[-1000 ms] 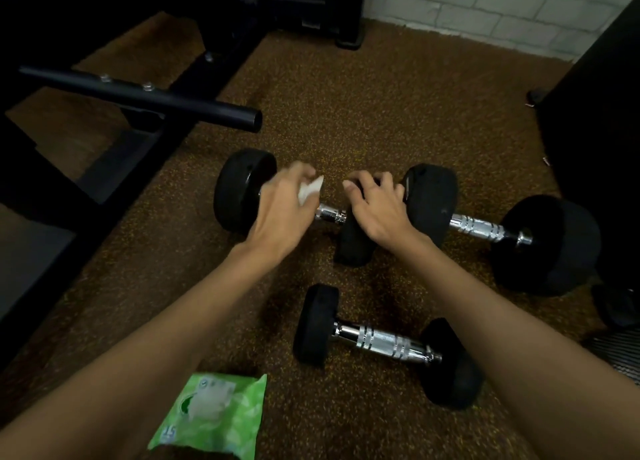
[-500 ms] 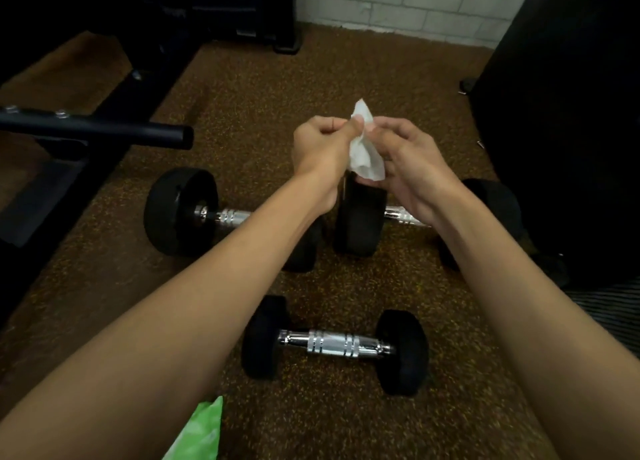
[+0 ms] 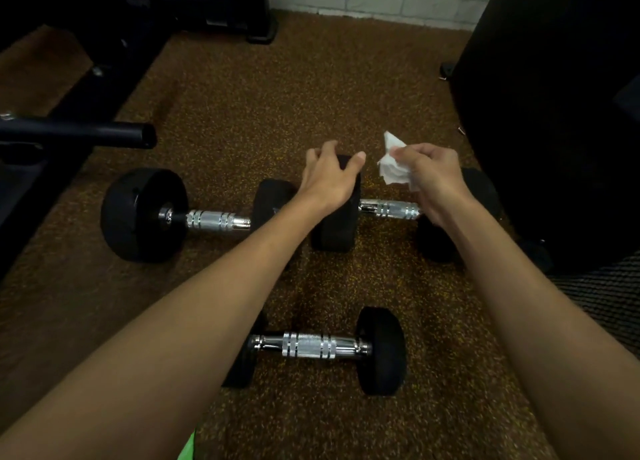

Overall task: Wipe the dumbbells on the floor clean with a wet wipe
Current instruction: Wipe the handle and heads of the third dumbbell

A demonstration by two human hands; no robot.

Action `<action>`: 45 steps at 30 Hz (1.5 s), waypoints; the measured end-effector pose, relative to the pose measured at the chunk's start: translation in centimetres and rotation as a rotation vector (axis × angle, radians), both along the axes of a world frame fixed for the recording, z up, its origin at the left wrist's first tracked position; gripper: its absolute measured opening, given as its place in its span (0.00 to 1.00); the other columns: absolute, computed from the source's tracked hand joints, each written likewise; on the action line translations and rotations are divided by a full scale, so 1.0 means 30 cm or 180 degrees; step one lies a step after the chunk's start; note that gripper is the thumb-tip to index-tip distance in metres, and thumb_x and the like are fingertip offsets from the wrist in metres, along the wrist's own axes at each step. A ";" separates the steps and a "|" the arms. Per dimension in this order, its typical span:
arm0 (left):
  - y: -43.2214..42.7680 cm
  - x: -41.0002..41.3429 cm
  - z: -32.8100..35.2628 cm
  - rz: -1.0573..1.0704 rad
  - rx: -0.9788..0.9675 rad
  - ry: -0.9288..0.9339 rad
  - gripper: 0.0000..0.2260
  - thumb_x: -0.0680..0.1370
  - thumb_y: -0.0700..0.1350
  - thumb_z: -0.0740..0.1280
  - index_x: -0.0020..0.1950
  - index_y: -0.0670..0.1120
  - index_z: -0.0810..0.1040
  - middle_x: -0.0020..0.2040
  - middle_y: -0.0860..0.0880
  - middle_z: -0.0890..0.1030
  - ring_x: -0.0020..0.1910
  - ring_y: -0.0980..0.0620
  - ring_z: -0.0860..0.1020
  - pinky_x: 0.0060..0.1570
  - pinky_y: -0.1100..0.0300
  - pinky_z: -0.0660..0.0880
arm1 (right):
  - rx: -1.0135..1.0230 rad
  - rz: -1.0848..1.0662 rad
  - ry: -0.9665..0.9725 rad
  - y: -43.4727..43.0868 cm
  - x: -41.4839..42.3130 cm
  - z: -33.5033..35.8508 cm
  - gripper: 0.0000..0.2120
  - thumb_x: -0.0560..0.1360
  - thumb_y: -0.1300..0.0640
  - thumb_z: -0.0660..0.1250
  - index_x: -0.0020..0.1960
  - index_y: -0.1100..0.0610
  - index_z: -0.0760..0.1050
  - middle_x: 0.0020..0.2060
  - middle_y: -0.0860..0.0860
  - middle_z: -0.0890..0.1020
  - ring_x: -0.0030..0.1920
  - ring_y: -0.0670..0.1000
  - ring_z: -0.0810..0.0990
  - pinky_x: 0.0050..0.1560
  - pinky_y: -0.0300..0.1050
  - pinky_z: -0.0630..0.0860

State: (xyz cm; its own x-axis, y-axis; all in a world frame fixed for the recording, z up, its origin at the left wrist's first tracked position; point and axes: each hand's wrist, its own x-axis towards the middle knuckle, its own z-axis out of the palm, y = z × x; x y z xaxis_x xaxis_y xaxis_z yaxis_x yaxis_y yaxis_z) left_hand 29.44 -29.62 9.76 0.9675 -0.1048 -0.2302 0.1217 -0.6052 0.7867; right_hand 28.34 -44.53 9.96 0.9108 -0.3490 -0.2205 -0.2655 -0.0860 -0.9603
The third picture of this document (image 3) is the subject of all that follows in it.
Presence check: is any black mesh waste basket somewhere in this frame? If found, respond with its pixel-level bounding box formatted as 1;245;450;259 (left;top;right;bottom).
545;252;640;361

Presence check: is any medium black chrome dumbbell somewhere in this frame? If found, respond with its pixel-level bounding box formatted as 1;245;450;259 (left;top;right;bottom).
100;167;301;265

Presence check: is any person's right hand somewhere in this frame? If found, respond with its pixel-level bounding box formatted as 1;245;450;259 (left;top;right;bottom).
387;143;477;229

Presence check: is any green wet wipes packet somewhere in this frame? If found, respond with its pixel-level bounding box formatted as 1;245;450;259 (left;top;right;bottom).
177;429;197;460

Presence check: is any person's right forearm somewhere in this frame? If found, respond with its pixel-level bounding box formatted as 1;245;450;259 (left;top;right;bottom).
435;194;640;460

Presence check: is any person's left hand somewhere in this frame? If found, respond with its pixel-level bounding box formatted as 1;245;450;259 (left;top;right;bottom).
295;140;367;216

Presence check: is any person's left forearm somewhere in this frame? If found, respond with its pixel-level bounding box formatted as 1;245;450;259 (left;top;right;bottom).
0;199;326;460

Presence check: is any black machine base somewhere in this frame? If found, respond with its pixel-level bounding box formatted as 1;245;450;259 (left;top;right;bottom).
99;0;279;45

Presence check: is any large black chrome dumbbell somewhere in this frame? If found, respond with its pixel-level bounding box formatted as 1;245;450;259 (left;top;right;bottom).
309;154;503;265

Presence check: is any black metal bench frame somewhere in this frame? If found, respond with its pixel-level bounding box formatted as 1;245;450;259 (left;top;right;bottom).
0;0;176;275

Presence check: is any black bulky equipment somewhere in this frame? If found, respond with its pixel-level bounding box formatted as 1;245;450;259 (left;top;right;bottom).
439;0;640;275

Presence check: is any white wet wipe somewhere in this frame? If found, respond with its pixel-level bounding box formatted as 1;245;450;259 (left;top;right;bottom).
375;130;421;193

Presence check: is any small black chrome dumbbell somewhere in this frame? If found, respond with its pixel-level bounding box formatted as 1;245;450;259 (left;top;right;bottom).
222;306;408;398

